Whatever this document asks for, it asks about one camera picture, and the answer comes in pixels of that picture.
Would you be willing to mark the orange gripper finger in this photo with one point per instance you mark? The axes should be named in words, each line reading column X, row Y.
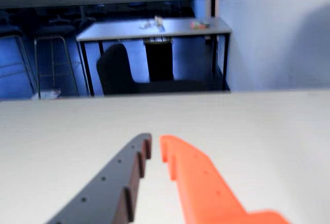
column 201, row 182

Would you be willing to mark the papers on floor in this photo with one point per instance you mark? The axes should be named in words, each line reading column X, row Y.
column 47, row 94

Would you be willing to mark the clear items on table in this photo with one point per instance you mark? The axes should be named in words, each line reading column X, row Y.
column 154, row 23

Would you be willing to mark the metal frame bar stool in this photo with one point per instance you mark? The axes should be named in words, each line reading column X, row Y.
column 55, row 31

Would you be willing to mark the black chair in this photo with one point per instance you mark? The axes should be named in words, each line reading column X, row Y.
column 116, row 69

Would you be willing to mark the navy gripper finger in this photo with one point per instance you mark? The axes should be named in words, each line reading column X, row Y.
column 111, row 188

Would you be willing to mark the black waste bin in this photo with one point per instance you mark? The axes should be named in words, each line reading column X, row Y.
column 159, row 59

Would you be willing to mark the grey table black legs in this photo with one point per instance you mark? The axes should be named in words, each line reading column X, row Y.
column 121, row 29

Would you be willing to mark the orange items on table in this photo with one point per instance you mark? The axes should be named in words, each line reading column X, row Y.
column 199, row 24

